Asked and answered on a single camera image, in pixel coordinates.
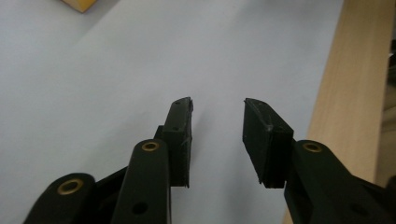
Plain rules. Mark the light wooden table edge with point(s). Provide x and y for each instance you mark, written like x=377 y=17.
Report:
x=351 y=93

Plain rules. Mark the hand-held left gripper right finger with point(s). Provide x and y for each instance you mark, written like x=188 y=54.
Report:
x=266 y=146

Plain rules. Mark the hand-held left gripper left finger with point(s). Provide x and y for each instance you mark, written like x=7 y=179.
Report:
x=177 y=146

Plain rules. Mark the yellow wooden block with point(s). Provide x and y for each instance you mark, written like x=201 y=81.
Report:
x=80 y=4

